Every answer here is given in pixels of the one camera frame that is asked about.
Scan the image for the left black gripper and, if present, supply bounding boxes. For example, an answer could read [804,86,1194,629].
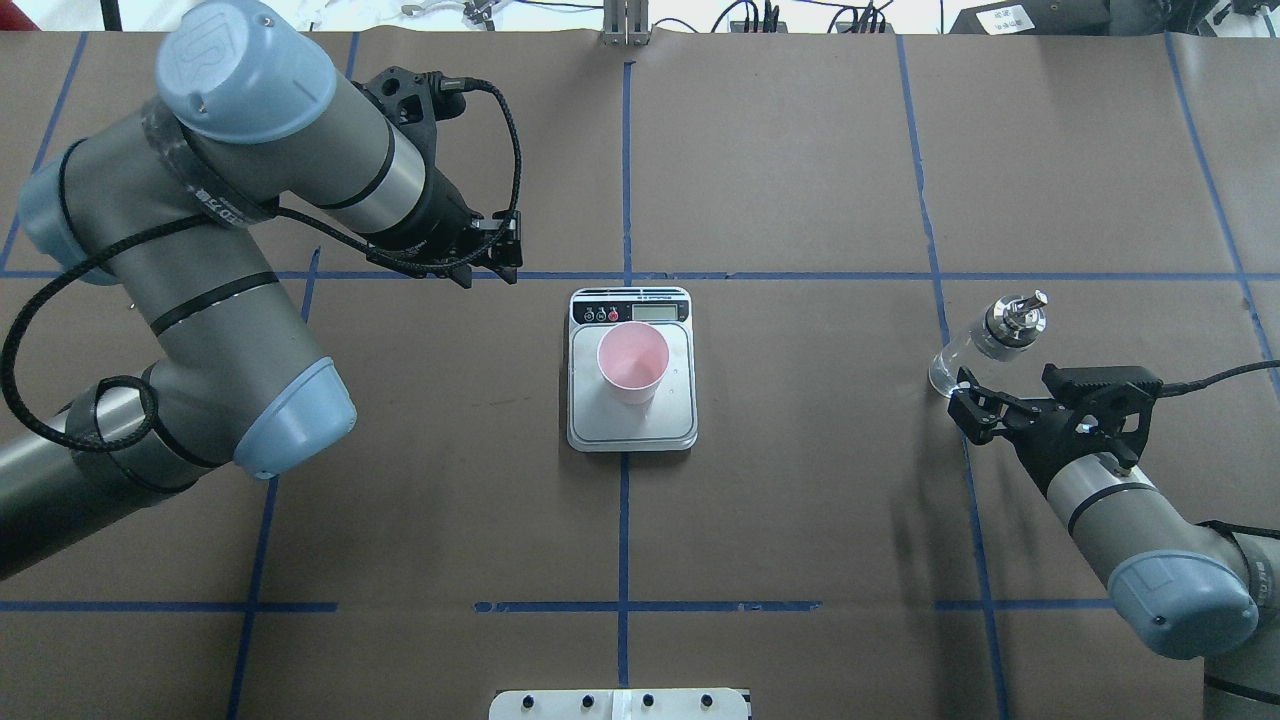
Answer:
[385,170,524,290]

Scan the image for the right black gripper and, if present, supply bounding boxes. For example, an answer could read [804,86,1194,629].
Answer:
[948,366,1096,491]

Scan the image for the glass sauce bottle steel top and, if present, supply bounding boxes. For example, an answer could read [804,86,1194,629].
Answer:
[928,290,1050,397]

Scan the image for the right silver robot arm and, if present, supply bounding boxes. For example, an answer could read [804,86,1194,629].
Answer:
[948,364,1279,719]

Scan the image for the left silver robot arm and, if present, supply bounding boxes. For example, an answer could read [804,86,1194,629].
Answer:
[3,1,524,578]

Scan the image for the digital kitchen scale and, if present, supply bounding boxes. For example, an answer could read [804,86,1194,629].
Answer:
[566,287,699,454]

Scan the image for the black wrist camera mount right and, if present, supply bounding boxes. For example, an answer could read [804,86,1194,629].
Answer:
[1042,364,1164,475]

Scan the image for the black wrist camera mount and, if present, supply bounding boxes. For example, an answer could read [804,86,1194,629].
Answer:
[1042,364,1164,475]
[353,67,474,155]

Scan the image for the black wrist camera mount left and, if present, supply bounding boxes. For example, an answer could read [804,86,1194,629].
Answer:
[353,67,474,155]

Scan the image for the black wrist cable right arm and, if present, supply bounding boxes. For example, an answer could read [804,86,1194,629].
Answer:
[1149,360,1280,397]

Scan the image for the aluminium frame post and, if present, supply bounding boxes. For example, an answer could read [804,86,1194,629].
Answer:
[600,0,652,47]

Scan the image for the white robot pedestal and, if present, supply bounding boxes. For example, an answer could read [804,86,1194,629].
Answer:
[488,687,754,719]

